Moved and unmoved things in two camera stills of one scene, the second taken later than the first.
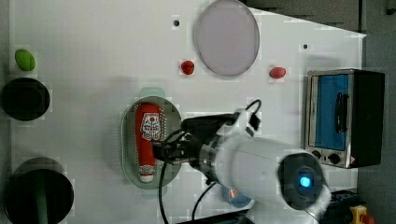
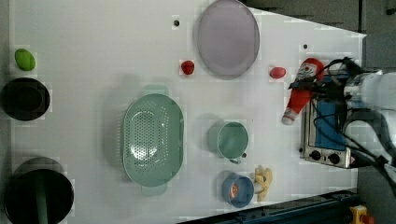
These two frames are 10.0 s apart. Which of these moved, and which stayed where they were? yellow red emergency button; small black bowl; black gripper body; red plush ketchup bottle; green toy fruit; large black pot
Moved: black gripper body; red plush ketchup bottle
Stayed: large black pot; green toy fruit; yellow red emergency button; small black bowl
